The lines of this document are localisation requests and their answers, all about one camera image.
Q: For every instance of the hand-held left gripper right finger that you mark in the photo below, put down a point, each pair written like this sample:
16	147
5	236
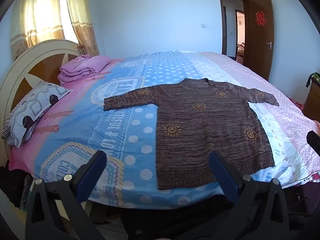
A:
225	180

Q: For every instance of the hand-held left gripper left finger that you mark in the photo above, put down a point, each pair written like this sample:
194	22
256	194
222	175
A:
91	177

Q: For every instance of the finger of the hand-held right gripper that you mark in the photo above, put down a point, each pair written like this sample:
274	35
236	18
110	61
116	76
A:
314	141

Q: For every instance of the brown knitted sweater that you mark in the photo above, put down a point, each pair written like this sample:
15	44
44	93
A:
200	130

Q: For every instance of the dark clothes pile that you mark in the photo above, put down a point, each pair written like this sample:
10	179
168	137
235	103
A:
12	185

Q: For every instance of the brown wooden cabinet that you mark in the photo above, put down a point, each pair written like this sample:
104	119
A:
312	102

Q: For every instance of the bed with patterned bedspread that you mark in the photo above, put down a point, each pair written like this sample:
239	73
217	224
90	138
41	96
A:
120	135

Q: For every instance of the green cloth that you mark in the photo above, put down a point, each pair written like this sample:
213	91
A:
315	78

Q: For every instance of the white patterned pillow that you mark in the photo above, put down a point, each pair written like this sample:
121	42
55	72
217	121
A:
32	107

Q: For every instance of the brown wooden door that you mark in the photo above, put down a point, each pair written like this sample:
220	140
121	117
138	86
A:
258	50

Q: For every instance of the folded pink blanket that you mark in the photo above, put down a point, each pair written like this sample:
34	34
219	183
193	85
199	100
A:
80	67

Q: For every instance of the cream wooden headboard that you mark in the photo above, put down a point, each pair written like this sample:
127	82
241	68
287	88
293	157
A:
27	62

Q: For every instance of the red paper door decoration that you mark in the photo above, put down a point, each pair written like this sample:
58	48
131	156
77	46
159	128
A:
260	18

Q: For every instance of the brown door frame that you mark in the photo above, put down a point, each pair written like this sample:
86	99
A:
223	17

